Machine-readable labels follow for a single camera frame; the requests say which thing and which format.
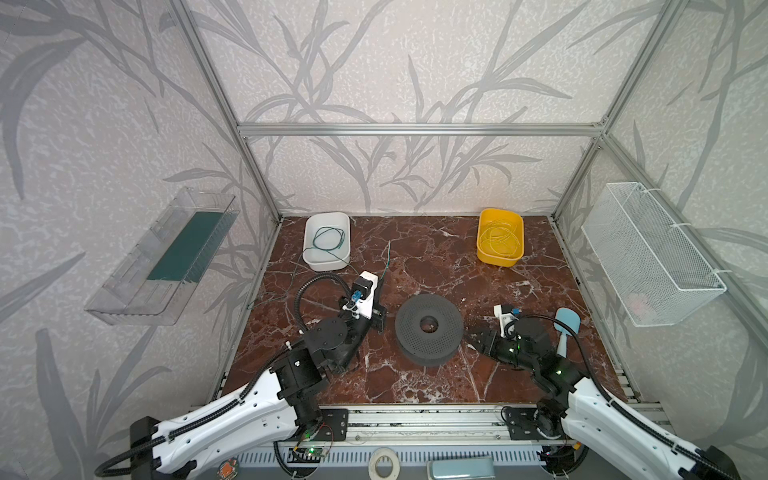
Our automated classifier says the grey perforated spool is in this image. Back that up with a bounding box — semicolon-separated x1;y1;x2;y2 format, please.
395;294;464;367

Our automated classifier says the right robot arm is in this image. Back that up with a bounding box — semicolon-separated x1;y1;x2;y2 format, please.
464;314;740;479

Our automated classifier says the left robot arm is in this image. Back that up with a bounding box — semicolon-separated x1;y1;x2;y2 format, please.
94;271;386;479

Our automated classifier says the light blue spatula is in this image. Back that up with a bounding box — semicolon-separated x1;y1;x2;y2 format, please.
555;307;581;357

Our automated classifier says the white plastic bin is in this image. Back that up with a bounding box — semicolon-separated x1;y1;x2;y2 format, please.
302;212;351;273

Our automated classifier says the yellow plastic bin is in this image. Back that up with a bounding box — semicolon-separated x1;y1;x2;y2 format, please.
476;208;524;268

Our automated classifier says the white tape roll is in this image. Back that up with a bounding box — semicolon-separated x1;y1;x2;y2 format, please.
368;447;401;480

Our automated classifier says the light blue box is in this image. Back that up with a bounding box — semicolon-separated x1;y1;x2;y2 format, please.
427;457;496;480

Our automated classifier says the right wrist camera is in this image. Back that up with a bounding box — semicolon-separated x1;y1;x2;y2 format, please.
493;304;521;338

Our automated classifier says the aluminium mounting rail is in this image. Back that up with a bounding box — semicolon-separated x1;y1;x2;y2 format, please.
173;403;679;448

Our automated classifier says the green cable coil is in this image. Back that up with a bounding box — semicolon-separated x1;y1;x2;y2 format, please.
311;225;348;253

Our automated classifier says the yellow cable coil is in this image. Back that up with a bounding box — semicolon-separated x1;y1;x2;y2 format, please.
483;219;522;259

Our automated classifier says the white wire basket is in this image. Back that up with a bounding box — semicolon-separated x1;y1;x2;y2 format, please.
582;182;727;328

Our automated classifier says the clear wall shelf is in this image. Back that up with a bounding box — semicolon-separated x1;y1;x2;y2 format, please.
85;187;240;326

